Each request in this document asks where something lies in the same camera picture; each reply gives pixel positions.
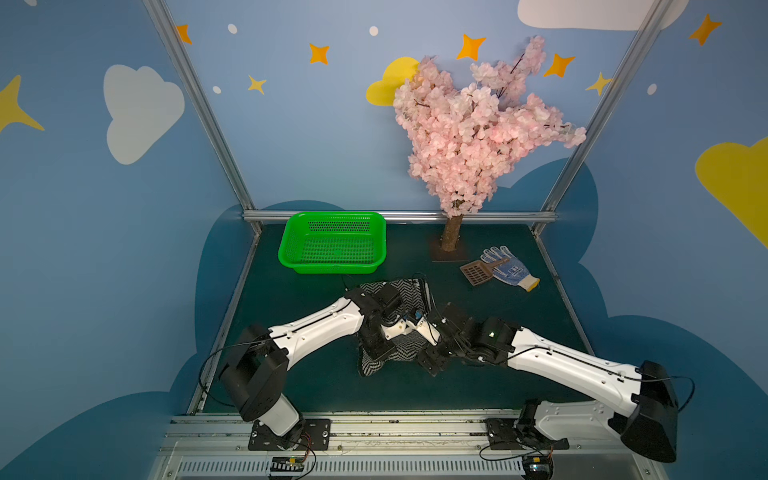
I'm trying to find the black white knitted scarf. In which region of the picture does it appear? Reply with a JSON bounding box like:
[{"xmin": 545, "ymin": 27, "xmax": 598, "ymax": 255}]
[{"xmin": 358, "ymin": 277, "xmax": 432, "ymax": 377}]

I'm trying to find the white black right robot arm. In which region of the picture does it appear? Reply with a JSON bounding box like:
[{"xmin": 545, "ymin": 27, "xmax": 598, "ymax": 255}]
[{"xmin": 407, "ymin": 304, "xmax": 680, "ymax": 463}]

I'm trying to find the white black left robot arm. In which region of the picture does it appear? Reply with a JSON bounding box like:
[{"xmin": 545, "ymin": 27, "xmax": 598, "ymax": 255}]
[{"xmin": 217, "ymin": 284, "xmax": 402, "ymax": 441}]

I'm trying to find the green plastic basket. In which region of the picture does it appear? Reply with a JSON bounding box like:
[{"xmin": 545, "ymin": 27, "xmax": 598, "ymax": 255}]
[{"xmin": 278, "ymin": 211, "xmax": 387, "ymax": 275}]

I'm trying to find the brown plastic slotted scoop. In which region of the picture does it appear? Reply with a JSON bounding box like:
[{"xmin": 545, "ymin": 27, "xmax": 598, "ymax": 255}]
[{"xmin": 460, "ymin": 258, "xmax": 508, "ymax": 287}]

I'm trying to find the blue dotted work glove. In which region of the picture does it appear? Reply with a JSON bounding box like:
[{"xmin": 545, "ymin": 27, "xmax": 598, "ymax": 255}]
[{"xmin": 480, "ymin": 245, "xmax": 540, "ymax": 292}]

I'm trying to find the pink cherry blossom tree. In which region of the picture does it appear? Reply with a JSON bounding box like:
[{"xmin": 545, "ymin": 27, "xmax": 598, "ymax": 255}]
[{"xmin": 393, "ymin": 36, "xmax": 587, "ymax": 257}]

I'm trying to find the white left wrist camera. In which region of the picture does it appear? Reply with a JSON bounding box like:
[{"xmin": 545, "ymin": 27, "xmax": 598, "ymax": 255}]
[{"xmin": 381, "ymin": 318, "xmax": 417, "ymax": 340}]

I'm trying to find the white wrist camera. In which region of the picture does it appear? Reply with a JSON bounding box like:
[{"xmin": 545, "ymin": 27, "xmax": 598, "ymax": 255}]
[
  {"xmin": 381, "ymin": 318, "xmax": 417, "ymax": 340},
  {"xmin": 413, "ymin": 310, "xmax": 440, "ymax": 346}
]

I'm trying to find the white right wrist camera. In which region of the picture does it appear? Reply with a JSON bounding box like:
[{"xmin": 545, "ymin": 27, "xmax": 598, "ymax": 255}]
[{"xmin": 413, "ymin": 310, "xmax": 440, "ymax": 346}]

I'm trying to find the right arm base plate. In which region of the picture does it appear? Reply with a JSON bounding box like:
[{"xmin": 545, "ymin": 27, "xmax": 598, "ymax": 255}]
[{"xmin": 485, "ymin": 418, "xmax": 570, "ymax": 452}]

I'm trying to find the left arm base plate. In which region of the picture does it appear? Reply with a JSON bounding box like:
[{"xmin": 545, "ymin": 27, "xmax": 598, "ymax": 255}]
[{"xmin": 247, "ymin": 418, "xmax": 332, "ymax": 451}]

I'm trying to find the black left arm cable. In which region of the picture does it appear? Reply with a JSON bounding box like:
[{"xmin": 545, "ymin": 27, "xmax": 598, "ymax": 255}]
[{"xmin": 197, "ymin": 339, "xmax": 265, "ymax": 409}]

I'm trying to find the aluminium front rail track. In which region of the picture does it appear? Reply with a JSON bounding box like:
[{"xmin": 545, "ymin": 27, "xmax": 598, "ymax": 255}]
[{"xmin": 146, "ymin": 410, "xmax": 670, "ymax": 480}]

